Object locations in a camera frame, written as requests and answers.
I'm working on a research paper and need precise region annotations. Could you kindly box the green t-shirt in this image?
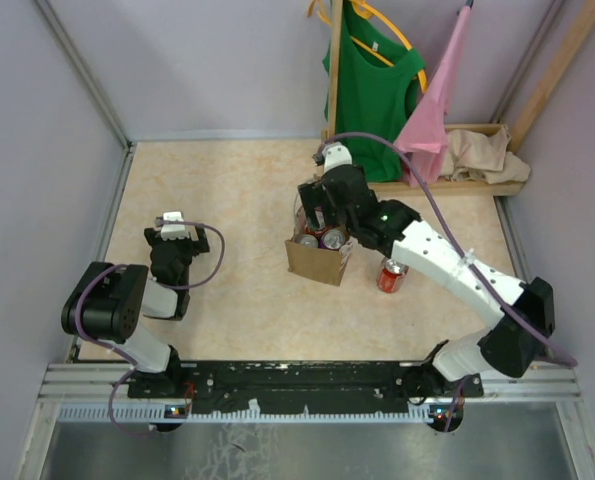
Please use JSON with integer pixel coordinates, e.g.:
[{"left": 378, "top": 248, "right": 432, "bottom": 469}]
[{"left": 321, "top": 4, "right": 427, "bottom": 184}]

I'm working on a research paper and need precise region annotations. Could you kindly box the pink t-shirt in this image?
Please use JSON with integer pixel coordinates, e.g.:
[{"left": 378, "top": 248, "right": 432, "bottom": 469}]
[{"left": 394, "top": 1, "right": 473, "bottom": 187}]

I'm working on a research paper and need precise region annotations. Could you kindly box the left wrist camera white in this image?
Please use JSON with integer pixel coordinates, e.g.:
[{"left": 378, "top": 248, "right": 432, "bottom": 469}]
[{"left": 155, "top": 211, "right": 190, "bottom": 241}]

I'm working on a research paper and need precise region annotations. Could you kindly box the purple soda can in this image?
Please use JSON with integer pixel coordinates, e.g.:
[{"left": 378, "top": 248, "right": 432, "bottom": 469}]
[
  {"left": 319, "top": 228, "right": 347, "bottom": 251},
  {"left": 312, "top": 207, "right": 327, "bottom": 231}
]

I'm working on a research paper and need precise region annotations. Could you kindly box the yellow hanger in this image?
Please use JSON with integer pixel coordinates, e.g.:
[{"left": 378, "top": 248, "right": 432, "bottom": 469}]
[{"left": 306, "top": 0, "right": 429, "bottom": 93}]

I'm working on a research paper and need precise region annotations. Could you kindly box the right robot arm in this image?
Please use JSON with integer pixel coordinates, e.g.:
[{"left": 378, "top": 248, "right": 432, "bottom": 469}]
[{"left": 297, "top": 164, "right": 554, "bottom": 397}]

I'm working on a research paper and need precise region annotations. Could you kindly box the beige crumpled cloth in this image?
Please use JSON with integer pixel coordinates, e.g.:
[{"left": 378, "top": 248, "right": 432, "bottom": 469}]
[{"left": 440, "top": 126, "right": 531, "bottom": 184}]

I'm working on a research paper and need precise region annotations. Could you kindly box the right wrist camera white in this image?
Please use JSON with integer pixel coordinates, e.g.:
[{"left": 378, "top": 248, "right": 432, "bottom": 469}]
[{"left": 314, "top": 142, "right": 353, "bottom": 173}]

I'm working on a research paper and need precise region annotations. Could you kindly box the wooden clothes rack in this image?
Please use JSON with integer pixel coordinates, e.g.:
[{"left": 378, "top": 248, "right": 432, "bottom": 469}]
[{"left": 323, "top": 2, "right": 525, "bottom": 194}]

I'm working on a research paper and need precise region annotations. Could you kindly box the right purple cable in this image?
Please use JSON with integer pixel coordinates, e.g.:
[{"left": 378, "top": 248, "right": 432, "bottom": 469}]
[{"left": 316, "top": 132, "right": 578, "bottom": 434}]

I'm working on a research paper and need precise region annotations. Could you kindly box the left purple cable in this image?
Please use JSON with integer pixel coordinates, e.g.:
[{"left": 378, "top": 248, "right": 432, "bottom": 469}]
[{"left": 74, "top": 219, "right": 226, "bottom": 439}]

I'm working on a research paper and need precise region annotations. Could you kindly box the red soda can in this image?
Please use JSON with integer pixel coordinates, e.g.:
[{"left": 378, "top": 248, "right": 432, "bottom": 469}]
[
  {"left": 376, "top": 258, "right": 409, "bottom": 293},
  {"left": 304, "top": 225, "right": 330, "bottom": 238}
]

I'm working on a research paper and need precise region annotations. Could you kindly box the wooden beam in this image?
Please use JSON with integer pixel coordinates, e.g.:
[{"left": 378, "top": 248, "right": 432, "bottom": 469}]
[{"left": 507, "top": 0, "right": 595, "bottom": 153}]

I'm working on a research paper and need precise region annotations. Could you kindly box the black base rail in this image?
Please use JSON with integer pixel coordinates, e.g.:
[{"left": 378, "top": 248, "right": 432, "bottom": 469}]
[{"left": 128, "top": 361, "right": 460, "bottom": 415}]

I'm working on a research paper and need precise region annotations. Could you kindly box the silver top soda can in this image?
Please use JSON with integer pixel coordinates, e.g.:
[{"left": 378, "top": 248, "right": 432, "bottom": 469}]
[{"left": 293, "top": 233, "right": 319, "bottom": 248}]

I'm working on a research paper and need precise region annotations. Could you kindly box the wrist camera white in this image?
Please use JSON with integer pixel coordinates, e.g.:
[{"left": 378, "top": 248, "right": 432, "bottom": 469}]
[
  {"left": 314, "top": 142, "right": 353, "bottom": 173},
  {"left": 155, "top": 211, "right": 190, "bottom": 241}
]

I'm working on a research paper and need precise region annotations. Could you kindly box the purple cable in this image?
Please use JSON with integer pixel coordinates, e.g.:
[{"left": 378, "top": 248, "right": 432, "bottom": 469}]
[
  {"left": 316, "top": 132, "right": 578, "bottom": 434},
  {"left": 74, "top": 219, "right": 226, "bottom": 439}
]

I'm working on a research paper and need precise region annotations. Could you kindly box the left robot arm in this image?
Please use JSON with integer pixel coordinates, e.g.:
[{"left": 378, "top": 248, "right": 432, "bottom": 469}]
[{"left": 61, "top": 220, "right": 210, "bottom": 398}]

